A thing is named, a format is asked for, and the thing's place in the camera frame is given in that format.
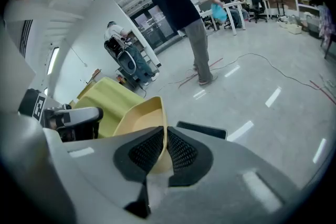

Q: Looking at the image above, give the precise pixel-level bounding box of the black backpack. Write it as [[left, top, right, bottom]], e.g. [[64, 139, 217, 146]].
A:
[[104, 35, 127, 57]]

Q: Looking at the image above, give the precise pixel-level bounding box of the blue plastic bag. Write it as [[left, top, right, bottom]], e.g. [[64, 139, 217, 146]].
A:
[[211, 4, 228, 22]]

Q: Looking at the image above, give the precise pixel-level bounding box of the black glass double door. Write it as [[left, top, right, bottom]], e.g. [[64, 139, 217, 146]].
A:
[[130, 4, 183, 49]]

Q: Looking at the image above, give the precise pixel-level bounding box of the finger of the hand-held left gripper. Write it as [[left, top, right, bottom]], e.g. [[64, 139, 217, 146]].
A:
[[62, 106, 104, 124]]

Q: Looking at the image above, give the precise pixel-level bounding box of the white tube light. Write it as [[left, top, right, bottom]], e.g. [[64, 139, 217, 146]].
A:
[[47, 47, 60, 76]]

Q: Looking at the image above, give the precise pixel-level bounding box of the black office chair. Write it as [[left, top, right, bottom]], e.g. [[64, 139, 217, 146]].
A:
[[248, 0, 269, 24]]

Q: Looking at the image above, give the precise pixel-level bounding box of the dark shelf unit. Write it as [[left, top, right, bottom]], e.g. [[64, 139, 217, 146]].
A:
[[114, 34, 158, 91]]

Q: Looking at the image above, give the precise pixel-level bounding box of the grey oval seat shell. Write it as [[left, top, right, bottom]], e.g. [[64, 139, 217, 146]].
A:
[[117, 50, 138, 74]]

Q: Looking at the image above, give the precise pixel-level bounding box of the pink checkered cloth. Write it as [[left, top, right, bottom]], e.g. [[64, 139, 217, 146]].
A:
[[319, 5, 336, 42]]

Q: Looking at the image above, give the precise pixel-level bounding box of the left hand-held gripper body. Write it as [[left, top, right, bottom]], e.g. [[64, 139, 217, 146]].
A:
[[17, 88, 77, 143]]

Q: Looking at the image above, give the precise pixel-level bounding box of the white storage box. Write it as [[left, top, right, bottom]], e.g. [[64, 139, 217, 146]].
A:
[[287, 24, 302, 35]]

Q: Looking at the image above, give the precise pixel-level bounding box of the round table yellow cloth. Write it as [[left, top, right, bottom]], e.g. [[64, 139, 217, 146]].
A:
[[70, 76, 145, 139]]

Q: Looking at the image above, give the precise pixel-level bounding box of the black floor cable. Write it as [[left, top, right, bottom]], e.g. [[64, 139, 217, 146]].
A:
[[209, 52, 323, 91]]

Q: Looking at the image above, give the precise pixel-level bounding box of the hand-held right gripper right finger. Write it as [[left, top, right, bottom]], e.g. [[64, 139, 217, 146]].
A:
[[149, 126, 302, 224]]

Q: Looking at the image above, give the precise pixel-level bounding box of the white long desk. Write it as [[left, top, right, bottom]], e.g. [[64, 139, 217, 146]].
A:
[[201, 0, 271, 36]]

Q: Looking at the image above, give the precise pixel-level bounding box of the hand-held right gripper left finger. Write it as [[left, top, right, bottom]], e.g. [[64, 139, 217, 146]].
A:
[[0, 110, 166, 224]]

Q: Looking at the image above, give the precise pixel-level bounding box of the black stair railing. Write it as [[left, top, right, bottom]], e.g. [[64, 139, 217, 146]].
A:
[[19, 19, 34, 58]]

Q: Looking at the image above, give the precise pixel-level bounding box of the beige plastic tray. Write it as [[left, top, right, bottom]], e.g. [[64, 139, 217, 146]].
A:
[[112, 96, 174, 175]]

